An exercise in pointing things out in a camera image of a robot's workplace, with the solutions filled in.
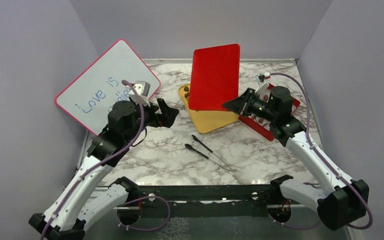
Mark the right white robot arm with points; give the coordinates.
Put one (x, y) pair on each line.
(339, 200)

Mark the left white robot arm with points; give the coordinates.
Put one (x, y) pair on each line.
(71, 215)

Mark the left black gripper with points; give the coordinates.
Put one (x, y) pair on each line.
(166, 118)

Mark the white board with pink frame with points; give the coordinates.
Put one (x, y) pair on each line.
(90, 97)

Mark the yellow plastic tray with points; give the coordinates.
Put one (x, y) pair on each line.
(206, 121)

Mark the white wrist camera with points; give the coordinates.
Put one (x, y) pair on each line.
(263, 85)
(139, 93)

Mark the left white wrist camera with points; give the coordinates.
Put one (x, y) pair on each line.
(139, 93)

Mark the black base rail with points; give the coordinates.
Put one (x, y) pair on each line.
(201, 201)

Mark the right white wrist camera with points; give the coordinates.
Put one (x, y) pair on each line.
(263, 85)

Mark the red box lid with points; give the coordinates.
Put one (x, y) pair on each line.
(214, 77)

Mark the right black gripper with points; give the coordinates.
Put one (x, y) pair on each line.
(241, 105)

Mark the red chocolate box with dividers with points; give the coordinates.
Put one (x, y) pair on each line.
(260, 125)

